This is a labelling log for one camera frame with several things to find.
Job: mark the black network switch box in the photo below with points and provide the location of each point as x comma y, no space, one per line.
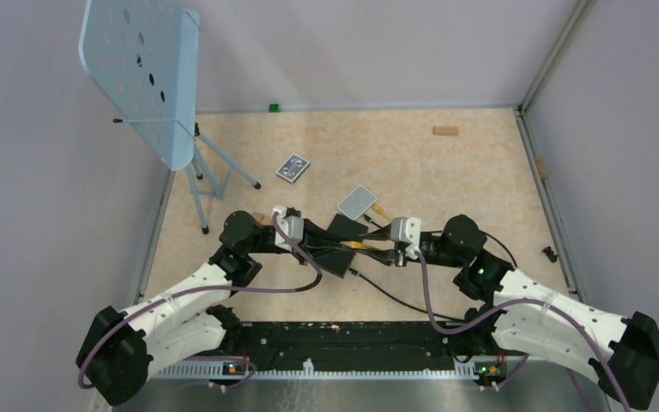
344,226

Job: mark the light blue music stand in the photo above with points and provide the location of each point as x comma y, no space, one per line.
144,57

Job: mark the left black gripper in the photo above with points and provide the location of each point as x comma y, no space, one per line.
317,240

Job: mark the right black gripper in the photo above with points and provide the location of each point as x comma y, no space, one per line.
397,256

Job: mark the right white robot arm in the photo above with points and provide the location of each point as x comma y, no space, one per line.
620,354

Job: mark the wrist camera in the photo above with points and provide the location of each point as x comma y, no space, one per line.
407,230
290,222

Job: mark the grey card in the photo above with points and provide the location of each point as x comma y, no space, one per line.
356,203

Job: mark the blue playing card deck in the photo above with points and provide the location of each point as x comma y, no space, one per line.
292,168

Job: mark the long wooden block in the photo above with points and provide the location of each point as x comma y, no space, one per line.
445,131

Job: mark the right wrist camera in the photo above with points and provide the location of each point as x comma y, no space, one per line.
407,230

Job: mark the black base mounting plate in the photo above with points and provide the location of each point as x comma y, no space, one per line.
353,346

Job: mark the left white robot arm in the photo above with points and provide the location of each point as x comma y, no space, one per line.
125,348

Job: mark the small black clip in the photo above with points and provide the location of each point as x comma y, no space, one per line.
551,255

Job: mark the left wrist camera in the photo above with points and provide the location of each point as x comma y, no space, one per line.
290,222

